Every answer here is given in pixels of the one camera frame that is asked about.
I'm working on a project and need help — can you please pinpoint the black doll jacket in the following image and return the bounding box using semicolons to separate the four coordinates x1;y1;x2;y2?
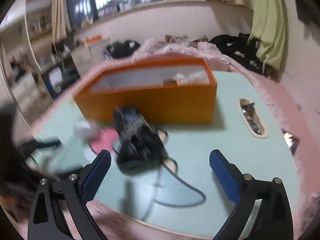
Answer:
113;108;168;173

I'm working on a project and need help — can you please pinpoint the white drawer cabinet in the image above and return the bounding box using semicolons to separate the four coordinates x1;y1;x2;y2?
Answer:
71;38;111;67

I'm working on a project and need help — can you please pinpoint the black clothes pile left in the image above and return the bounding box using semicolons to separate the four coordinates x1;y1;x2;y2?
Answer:
105;40;141;59

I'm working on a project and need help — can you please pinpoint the black clothes pile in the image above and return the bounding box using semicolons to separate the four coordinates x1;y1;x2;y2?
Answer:
105;40;141;59
209;33;267;76

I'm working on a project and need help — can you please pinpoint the orange cardboard box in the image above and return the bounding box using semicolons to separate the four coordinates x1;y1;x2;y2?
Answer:
73;56;217;124

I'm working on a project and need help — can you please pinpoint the black clothes pile right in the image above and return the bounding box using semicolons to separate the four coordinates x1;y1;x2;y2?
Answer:
209;33;267;76

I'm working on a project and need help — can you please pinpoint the pink blanket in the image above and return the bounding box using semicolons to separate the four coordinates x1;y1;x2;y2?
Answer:
130;36;235;72

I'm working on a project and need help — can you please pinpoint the green hanging cloth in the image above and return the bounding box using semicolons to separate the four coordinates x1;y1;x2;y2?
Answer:
249;0;286;70

